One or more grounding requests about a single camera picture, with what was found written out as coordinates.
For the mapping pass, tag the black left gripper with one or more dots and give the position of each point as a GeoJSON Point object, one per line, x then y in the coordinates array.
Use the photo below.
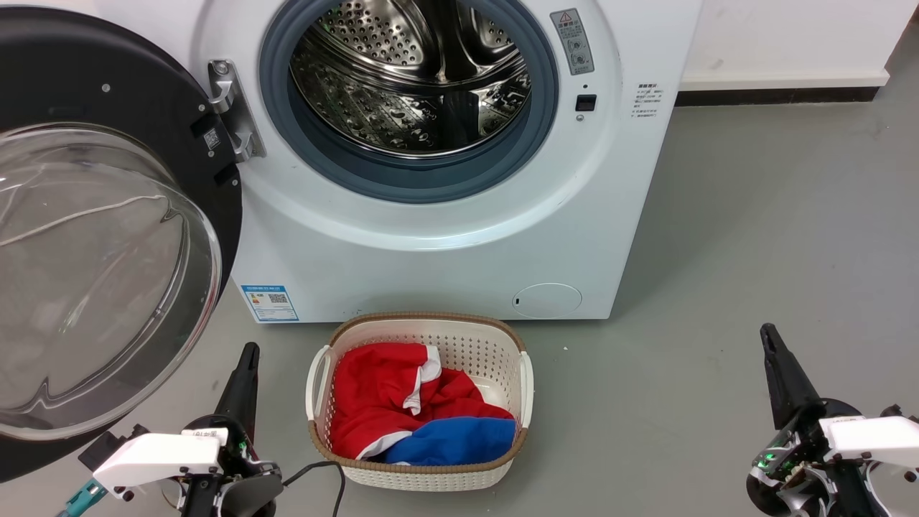
{"type": "Point", "coordinates": [245, 490]}

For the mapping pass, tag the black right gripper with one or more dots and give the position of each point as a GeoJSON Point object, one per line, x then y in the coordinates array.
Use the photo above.
{"type": "Point", "coordinates": [790, 470]}

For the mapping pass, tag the black round glass washer door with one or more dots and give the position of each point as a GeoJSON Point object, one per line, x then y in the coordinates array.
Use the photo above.
{"type": "Point", "coordinates": [108, 86]}

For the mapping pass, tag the white front-load washing machine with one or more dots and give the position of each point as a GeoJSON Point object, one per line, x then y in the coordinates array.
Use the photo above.
{"type": "Point", "coordinates": [445, 280]}

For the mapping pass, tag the silver metal door hinge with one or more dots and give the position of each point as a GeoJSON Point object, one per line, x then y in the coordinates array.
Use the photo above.
{"type": "Point", "coordinates": [235, 115]}

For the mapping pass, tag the blue energy label sticker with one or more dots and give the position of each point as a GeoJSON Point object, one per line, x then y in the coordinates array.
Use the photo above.
{"type": "Point", "coordinates": [270, 303]}

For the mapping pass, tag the red and white garment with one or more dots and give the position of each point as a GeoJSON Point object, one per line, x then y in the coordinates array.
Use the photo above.
{"type": "Point", "coordinates": [370, 388]}

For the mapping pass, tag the blue garment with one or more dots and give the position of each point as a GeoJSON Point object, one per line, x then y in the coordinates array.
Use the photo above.
{"type": "Point", "coordinates": [456, 441]}

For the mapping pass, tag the cream plastic laundry basket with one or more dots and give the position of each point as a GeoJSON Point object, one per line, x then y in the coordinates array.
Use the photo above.
{"type": "Point", "coordinates": [459, 337]}

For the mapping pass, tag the round white filter cover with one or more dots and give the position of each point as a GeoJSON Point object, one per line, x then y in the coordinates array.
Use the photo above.
{"type": "Point", "coordinates": [547, 300]}

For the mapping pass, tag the grey warning sticker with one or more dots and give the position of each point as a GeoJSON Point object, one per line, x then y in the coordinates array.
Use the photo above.
{"type": "Point", "coordinates": [573, 42]}

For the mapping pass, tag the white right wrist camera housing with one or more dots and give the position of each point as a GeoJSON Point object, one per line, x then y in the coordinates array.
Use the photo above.
{"type": "Point", "coordinates": [876, 436]}

